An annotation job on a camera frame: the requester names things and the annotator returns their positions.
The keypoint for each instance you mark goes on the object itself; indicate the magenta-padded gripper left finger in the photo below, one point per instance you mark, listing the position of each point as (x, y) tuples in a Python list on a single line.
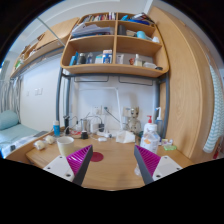
[(78, 160)]

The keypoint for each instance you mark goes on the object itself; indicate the white power strip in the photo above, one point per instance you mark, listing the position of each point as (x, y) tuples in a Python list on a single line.
[(104, 134)]

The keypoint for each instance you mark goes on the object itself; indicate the grey metal shelf frame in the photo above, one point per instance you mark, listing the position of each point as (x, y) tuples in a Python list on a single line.
[(59, 100)]

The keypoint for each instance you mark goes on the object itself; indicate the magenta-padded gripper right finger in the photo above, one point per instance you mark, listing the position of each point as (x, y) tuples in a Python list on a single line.
[(148, 160)]

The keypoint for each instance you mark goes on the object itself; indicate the black upright device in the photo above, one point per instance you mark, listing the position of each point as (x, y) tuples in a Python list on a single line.
[(66, 125)]

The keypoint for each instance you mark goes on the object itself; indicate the wooden wardrobe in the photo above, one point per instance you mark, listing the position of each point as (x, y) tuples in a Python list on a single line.
[(186, 93)]

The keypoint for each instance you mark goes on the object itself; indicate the teal pillow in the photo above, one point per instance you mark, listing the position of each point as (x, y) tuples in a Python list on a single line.
[(8, 119)]

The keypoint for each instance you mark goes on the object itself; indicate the blue white tube bottle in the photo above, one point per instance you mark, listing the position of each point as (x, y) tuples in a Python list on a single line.
[(56, 128)]

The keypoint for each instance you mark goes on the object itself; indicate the striped hanging towel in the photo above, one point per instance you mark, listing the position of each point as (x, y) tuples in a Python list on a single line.
[(215, 110)]

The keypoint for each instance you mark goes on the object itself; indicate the wrapped bread bun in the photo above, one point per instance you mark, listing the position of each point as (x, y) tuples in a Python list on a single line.
[(50, 139), (39, 145)]

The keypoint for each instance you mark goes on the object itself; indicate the white wall outlet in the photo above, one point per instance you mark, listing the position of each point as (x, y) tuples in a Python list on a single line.
[(98, 110)]

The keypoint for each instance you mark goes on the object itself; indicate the clear plastic water bottle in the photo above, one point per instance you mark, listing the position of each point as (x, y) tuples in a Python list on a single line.
[(150, 140)]

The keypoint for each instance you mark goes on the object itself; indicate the pink white small box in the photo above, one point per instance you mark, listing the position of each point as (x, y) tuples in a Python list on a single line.
[(166, 142)]

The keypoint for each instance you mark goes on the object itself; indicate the wooden shelf unit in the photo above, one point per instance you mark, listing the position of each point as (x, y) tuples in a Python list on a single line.
[(115, 68)]

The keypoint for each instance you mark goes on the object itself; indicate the flat round red coaster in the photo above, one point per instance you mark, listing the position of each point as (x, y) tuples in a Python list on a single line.
[(97, 157)]

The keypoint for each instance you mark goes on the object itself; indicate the small white oval gadget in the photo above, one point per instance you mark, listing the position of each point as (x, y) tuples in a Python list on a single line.
[(102, 139)]

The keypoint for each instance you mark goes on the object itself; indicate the bed with light bedding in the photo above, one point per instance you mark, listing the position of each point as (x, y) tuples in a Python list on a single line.
[(16, 135)]

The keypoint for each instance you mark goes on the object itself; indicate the green sponge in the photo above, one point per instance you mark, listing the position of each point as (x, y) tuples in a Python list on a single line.
[(170, 147)]

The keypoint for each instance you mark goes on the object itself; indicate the tree creature figurine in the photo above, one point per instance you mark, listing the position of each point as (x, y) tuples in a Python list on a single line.
[(134, 121)]

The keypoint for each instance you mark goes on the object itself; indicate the white wall switch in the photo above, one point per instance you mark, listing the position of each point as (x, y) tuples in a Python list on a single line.
[(38, 91)]

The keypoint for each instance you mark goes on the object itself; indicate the cream ceramic cup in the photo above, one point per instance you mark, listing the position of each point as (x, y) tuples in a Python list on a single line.
[(65, 146)]

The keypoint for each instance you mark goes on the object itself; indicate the wooden upper bunk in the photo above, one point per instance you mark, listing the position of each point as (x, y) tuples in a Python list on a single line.
[(53, 36)]

